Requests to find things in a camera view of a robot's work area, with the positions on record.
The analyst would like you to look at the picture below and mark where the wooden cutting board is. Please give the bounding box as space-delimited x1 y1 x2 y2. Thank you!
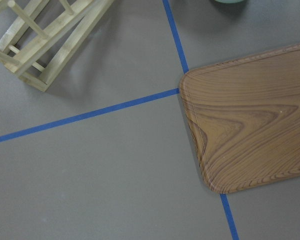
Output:
179 43 300 194

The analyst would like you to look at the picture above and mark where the wooden mug tree rack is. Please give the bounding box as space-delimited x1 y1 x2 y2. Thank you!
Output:
0 0 113 92

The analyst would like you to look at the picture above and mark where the green ceramic bowl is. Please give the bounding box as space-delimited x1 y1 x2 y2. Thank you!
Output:
214 0 244 4

